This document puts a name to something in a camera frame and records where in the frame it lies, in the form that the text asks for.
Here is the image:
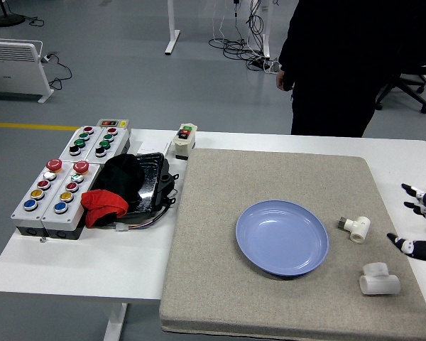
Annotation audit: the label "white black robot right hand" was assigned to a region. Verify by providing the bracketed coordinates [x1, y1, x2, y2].
[386, 183, 426, 264]

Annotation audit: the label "large white tee pipe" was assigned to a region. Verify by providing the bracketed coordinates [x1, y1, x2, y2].
[358, 261, 401, 296]

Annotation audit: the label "white tee pipe metal end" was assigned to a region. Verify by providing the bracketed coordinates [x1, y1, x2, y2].
[337, 215, 371, 245]

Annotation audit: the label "blue round plate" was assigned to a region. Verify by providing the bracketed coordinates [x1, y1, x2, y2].
[235, 200, 330, 279]

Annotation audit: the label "grey-brown mat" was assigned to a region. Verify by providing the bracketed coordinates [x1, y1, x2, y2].
[158, 148, 426, 341]

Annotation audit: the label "person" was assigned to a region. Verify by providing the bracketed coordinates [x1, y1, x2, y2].
[275, 0, 426, 138]

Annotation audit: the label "person's right hand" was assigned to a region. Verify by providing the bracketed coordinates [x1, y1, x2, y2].
[275, 68, 296, 92]

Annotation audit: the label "white desk leg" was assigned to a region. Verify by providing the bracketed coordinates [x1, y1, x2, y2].
[260, 0, 272, 60]
[164, 0, 182, 55]

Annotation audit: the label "black plastic tray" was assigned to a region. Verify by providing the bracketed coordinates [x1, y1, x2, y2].
[122, 151, 170, 215]

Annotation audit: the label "white paper sheet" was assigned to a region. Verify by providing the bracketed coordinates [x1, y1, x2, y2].
[129, 139, 173, 158]

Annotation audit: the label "black cloth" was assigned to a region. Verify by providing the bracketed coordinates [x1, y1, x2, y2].
[92, 153, 146, 211]

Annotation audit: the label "white table leg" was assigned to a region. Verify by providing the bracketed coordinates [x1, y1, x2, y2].
[102, 303, 129, 341]

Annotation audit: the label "red cloth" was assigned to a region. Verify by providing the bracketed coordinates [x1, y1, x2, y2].
[80, 189, 130, 229]

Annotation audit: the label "white four-button control box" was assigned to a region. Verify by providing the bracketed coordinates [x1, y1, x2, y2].
[84, 126, 133, 163]
[58, 124, 106, 161]

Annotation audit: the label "white five-button emergency-stop box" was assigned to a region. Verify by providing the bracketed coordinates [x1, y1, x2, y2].
[41, 160, 102, 241]
[10, 158, 76, 237]

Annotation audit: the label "white panel heater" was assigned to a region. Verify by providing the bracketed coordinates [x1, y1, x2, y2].
[0, 38, 55, 104]

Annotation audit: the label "black round stand base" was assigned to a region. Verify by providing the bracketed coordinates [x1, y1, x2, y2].
[0, 0, 45, 28]

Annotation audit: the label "beige green-red push switch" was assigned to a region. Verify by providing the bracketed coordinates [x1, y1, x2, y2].
[172, 123, 199, 161]

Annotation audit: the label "black device with cables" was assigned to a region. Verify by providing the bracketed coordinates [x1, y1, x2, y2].
[151, 169, 180, 211]

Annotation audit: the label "tangled floor cables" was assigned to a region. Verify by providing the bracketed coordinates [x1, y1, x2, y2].
[208, 0, 283, 74]

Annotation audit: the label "wire harness white connector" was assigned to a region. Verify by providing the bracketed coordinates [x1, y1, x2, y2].
[102, 205, 172, 233]

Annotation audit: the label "small grey rocker switch box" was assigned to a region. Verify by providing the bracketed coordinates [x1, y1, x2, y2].
[96, 118, 131, 129]

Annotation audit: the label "black heater power cable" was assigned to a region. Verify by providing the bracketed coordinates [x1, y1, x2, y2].
[41, 52, 73, 92]

